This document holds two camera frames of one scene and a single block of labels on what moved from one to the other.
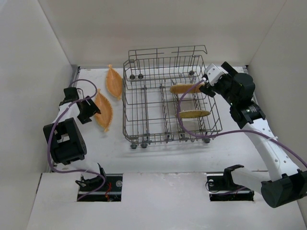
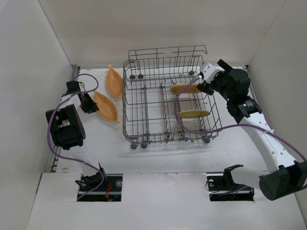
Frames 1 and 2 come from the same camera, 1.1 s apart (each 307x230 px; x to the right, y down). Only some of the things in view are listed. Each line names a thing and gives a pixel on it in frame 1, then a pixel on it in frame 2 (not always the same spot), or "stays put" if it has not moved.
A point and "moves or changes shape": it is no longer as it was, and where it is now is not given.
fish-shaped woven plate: (114, 81) stays put
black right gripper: (210, 86) stays put
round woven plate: (191, 114) stays put
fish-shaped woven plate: (103, 120) moves or changes shape
